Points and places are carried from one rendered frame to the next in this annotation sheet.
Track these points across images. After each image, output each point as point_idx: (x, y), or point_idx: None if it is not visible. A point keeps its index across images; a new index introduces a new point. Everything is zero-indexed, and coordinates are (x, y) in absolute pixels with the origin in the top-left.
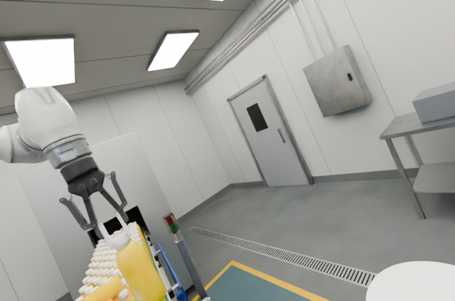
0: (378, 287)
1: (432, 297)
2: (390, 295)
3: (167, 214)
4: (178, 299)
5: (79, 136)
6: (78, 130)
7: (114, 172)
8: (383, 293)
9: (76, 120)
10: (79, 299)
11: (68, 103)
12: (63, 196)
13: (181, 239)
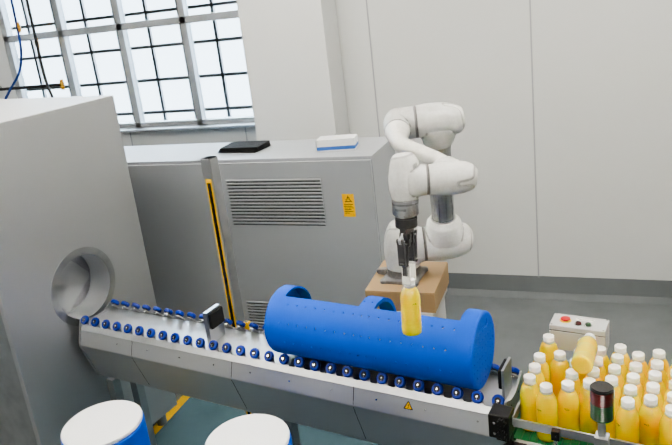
0: (278, 444)
1: (247, 443)
2: (271, 441)
3: (608, 388)
4: (506, 417)
5: (393, 203)
6: (394, 198)
7: (396, 241)
8: (275, 441)
9: (394, 190)
10: (656, 352)
11: (395, 175)
12: None
13: (595, 436)
